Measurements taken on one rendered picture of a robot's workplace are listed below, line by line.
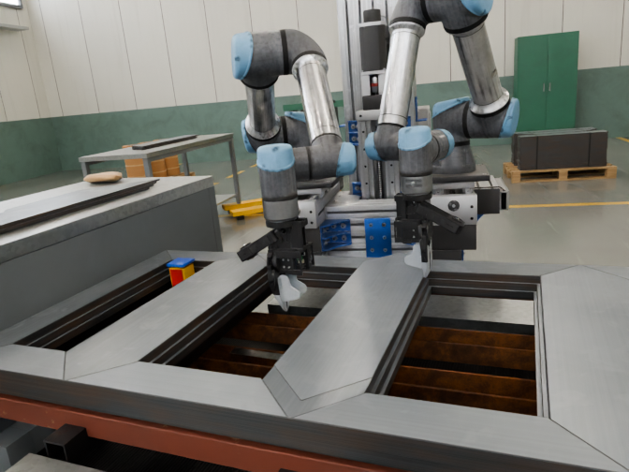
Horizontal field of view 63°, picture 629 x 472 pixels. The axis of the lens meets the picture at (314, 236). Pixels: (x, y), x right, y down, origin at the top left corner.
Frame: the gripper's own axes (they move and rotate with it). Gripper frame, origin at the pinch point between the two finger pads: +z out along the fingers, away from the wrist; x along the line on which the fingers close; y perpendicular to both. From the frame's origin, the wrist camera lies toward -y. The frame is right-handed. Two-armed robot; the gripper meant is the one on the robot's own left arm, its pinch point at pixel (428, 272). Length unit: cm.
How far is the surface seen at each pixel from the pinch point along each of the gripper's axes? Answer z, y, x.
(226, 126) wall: 10, 595, -903
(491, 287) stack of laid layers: 4.2, -14.7, -2.3
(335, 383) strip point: 1, 6, 52
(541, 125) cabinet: 49, -50, -930
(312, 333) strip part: 0.7, 16.9, 35.7
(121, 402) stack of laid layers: 3, 42, 62
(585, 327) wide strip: 0.9, -32.4, 23.1
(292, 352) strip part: 0.7, 17.7, 43.6
